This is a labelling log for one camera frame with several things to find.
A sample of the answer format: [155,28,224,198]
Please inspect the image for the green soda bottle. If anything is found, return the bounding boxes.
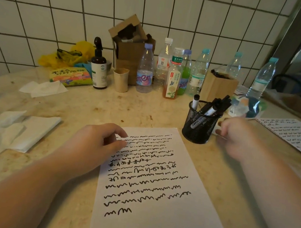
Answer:
[176,49,194,97]

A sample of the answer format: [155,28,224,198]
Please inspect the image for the flat white tissue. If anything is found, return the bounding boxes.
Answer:
[18,76,70,102]

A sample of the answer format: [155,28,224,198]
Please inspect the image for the water bottle teal cap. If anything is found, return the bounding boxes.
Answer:
[245,54,279,103]
[224,50,244,79]
[186,47,212,98]

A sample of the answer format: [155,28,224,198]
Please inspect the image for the brown spray bottle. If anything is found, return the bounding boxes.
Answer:
[88,36,114,91]

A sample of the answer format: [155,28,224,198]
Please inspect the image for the folded white napkin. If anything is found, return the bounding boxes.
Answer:
[10,112,62,157]

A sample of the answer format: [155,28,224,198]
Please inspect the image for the orange tea bottle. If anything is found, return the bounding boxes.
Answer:
[162,46,186,101]

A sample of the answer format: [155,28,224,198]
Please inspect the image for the person's right hand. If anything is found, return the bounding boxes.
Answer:
[211,114,265,165]

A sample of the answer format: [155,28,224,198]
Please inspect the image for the clear plastic bag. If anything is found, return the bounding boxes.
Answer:
[227,94,268,121]

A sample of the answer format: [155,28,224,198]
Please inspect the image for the person's left hand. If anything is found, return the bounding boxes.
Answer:
[56,117,130,182]

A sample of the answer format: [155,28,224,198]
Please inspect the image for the clear bottle white cap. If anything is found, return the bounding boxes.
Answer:
[152,36,175,92]

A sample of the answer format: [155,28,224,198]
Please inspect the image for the colourful snack packet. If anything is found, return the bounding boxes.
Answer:
[48,64,95,90]

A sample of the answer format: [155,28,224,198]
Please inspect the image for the beige cup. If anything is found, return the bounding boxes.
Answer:
[111,67,131,94]

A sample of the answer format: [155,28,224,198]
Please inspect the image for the black mesh pen holder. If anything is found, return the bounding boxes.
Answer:
[180,98,225,147]

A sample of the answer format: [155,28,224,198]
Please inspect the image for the small cardboard box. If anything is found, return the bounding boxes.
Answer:
[198,68,240,105]

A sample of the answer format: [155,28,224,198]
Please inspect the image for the yellow plastic bag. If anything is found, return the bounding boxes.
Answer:
[37,36,97,73]

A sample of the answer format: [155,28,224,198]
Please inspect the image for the person's left forearm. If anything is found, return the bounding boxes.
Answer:
[0,149,81,228]

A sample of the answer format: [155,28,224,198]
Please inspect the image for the person's right forearm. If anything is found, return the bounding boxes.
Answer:
[232,144,301,228]

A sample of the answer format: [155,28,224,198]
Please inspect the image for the clear bottle purple cap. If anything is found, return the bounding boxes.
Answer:
[134,42,158,94]

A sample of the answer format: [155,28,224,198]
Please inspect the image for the open cardboard box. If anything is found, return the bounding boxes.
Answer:
[102,11,159,87]

